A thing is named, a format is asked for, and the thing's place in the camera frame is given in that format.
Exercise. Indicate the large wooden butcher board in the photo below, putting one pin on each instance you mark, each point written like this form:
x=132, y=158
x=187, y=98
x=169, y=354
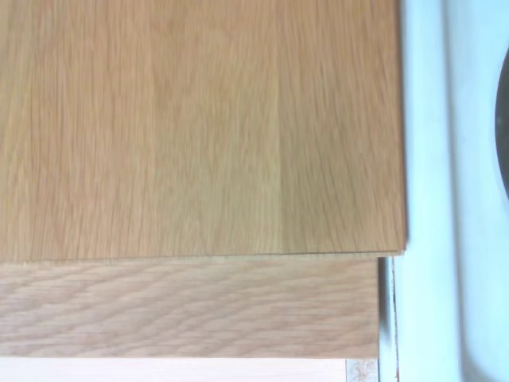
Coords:
x=191, y=119

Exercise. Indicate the white electric stove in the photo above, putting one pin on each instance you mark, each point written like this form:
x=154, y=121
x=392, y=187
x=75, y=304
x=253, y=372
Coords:
x=441, y=199

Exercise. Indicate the black coil burner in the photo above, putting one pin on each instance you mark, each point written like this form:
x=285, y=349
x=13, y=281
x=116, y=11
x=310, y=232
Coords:
x=503, y=127

